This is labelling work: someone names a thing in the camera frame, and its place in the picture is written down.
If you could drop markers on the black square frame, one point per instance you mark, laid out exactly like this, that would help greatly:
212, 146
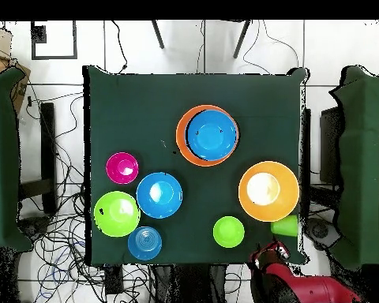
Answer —
38, 34

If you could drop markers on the large orange plastic bowl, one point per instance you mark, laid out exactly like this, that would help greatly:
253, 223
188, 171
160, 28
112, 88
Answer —
285, 202
180, 139

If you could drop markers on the black tripod leg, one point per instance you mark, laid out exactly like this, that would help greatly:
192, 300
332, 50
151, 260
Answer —
158, 34
241, 39

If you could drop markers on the black power strip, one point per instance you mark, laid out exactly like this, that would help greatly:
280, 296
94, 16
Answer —
113, 281

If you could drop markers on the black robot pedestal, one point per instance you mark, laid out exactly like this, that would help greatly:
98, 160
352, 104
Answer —
189, 284

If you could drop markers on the green cloth covered table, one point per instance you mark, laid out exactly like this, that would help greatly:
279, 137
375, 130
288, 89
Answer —
366, 157
3, 157

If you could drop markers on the black floor stand bar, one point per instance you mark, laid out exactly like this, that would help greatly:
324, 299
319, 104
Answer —
48, 142

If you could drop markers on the small pink plastic bowl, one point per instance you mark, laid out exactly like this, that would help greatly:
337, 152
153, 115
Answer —
122, 167

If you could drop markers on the black box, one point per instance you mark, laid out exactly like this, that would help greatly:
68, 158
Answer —
331, 142

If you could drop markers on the black stand base with knob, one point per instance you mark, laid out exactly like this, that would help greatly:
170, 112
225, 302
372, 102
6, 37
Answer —
34, 228

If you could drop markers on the small translucent blue bowl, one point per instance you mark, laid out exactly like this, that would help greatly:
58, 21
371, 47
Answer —
144, 243

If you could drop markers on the green plastic cup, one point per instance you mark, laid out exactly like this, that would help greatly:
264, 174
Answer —
285, 226

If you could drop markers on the small green plastic bowl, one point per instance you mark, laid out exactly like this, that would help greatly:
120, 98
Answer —
228, 232

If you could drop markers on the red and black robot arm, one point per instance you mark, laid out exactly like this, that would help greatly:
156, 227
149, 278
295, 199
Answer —
315, 288

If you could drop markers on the blue plastic bowl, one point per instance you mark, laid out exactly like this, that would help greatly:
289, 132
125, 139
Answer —
211, 135
159, 206

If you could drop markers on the large green plastic bowl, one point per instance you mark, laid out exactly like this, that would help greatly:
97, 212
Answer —
117, 222

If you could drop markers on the dark green table cloth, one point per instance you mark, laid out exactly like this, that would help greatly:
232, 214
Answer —
139, 110

